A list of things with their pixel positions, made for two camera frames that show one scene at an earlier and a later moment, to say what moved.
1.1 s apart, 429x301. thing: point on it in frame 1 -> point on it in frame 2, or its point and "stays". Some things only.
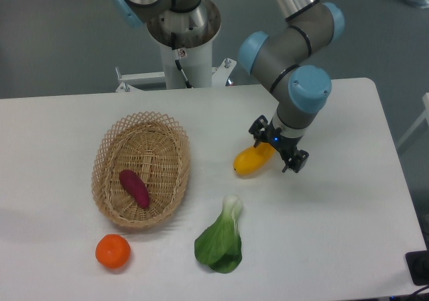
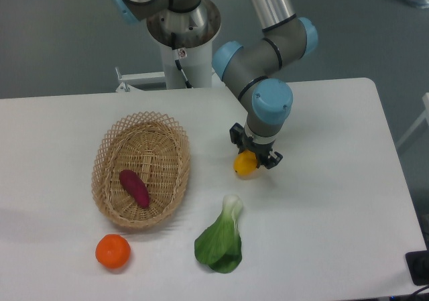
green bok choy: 220,247 stays
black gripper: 285,145 -> 263,152
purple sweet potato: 135,186 stays
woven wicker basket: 155,147 stays
